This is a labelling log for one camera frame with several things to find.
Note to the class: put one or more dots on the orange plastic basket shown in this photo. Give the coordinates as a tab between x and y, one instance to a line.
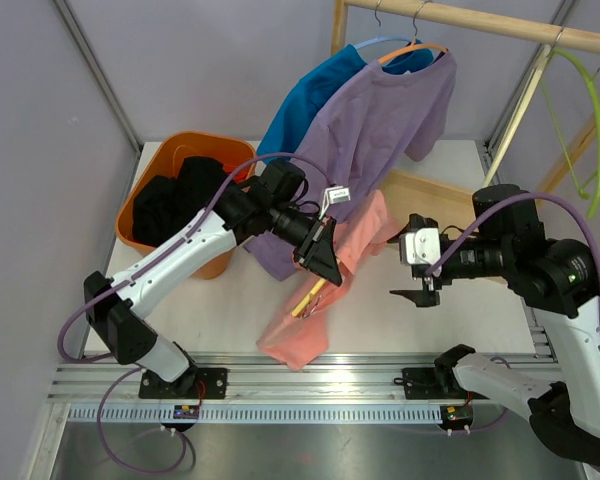
166	159

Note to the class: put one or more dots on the light blue hanger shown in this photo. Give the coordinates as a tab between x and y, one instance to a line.
380	38

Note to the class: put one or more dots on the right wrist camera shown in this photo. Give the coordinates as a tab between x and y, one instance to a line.
419	247

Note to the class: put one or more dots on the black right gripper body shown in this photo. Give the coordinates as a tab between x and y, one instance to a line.
433	278

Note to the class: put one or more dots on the blue t shirt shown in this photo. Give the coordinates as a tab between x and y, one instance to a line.
307	98

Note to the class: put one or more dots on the wooden clothes rack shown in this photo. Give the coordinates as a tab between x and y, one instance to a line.
540	33

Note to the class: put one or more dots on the aluminium mounting rail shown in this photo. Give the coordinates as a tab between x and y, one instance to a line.
343	417

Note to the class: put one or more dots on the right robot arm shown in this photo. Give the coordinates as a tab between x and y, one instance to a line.
558	279

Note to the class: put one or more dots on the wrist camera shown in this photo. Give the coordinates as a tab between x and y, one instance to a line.
419	247
333	195

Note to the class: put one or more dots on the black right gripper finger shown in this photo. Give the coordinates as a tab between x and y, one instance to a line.
394	240
424	298

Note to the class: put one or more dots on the orange brown hanger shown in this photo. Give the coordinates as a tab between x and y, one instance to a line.
414	45

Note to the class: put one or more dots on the lime green hanger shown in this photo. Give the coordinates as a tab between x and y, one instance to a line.
588	134

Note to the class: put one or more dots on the cream yellow hanger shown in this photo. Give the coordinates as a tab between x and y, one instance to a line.
300	308

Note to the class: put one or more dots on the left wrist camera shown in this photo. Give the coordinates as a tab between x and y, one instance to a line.
333	195

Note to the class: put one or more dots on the pink t shirt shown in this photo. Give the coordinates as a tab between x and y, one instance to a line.
296	341

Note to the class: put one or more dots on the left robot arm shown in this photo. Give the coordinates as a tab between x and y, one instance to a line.
117	307

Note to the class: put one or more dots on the black t shirt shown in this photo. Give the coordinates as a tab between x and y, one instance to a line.
166	204

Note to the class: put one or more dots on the orange t shirt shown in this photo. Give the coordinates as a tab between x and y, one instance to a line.
241	176

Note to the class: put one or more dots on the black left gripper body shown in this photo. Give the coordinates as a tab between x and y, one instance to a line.
311	235

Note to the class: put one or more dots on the lilac t shirt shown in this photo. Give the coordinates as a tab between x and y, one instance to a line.
378	115

